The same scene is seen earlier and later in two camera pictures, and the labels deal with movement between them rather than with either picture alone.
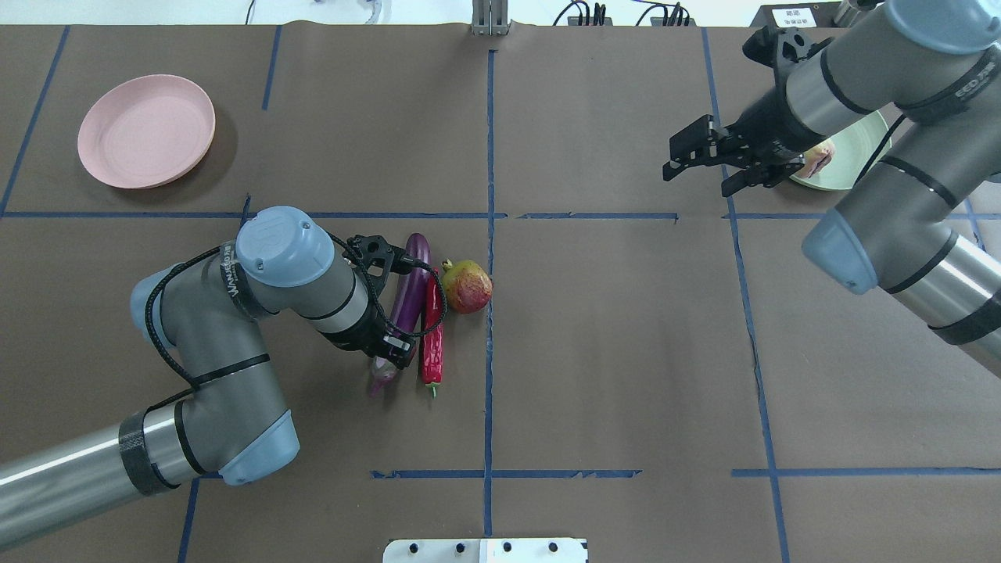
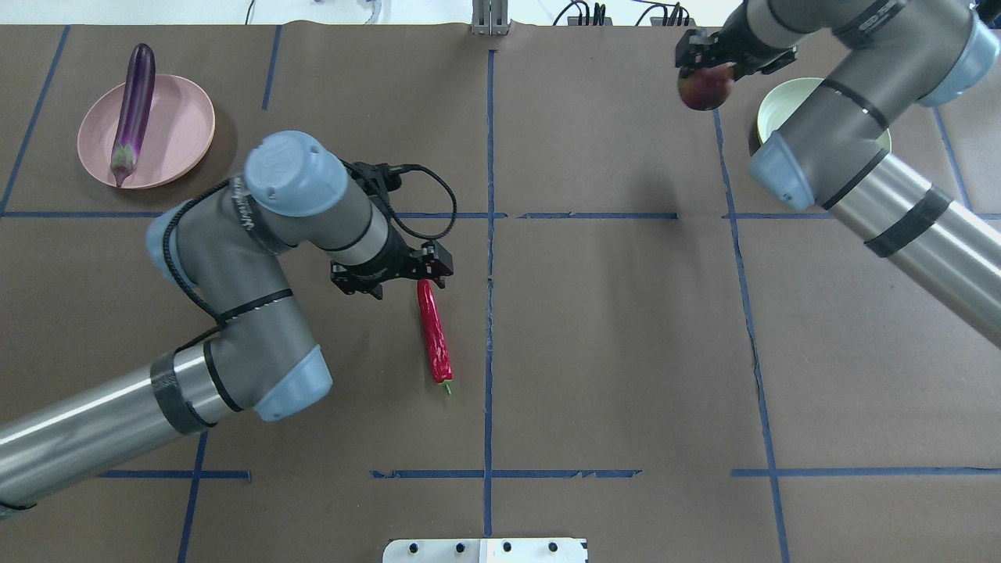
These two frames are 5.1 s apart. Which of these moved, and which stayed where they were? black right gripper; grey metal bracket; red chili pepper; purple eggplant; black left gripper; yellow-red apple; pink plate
Moved: red chili pepper; yellow-red apple; black right gripper; black left gripper; purple eggplant
Stayed: grey metal bracket; pink plate
